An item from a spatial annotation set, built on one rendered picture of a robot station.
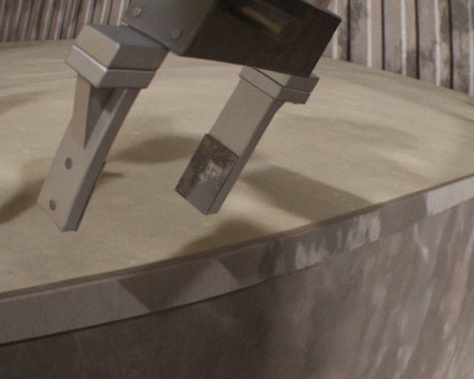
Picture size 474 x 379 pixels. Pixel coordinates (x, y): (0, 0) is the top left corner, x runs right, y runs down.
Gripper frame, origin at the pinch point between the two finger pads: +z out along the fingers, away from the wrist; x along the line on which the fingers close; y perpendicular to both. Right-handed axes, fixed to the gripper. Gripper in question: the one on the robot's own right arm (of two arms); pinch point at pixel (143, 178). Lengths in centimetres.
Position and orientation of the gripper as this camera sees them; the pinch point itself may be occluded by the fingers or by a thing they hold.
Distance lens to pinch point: 41.4
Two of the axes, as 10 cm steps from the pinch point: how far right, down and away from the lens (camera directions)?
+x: 5.0, -0.5, 8.6
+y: 7.2, 5.7, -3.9
